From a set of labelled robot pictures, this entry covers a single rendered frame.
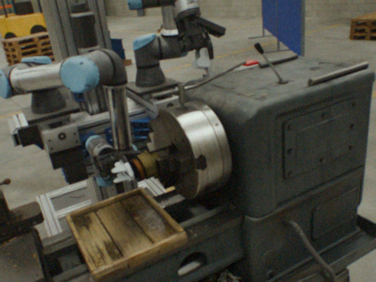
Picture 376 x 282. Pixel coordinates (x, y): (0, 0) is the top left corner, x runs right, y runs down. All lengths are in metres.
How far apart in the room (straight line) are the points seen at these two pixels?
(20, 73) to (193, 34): 0.69
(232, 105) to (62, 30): 0.99
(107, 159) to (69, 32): 0.81
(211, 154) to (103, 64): 0.47
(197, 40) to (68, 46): 0.81
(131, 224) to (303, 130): 0.65
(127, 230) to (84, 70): 0.54
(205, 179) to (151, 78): 0.78
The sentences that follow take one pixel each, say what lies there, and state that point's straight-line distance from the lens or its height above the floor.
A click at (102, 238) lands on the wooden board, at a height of 0.89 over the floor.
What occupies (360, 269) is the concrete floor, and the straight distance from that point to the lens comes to 2.44.
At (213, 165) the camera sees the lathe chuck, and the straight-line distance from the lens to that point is 1.15.
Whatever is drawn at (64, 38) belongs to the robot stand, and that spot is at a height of 1.43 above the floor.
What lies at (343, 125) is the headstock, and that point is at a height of 1.08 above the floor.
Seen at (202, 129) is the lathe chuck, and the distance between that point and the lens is 1.14.
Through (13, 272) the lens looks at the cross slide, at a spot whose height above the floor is 0.97.
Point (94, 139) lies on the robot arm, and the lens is 1.42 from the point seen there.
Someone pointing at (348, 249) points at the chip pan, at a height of 0.54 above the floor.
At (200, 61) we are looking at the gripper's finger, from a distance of 1.23.
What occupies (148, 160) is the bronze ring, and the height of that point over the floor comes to 1.11.
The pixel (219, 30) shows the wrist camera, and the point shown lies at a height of 1.45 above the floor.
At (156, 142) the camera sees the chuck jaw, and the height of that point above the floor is 1.13.
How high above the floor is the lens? 1.62
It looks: 24 degrees down
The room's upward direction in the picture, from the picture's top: 7 degrees counter-clockwise
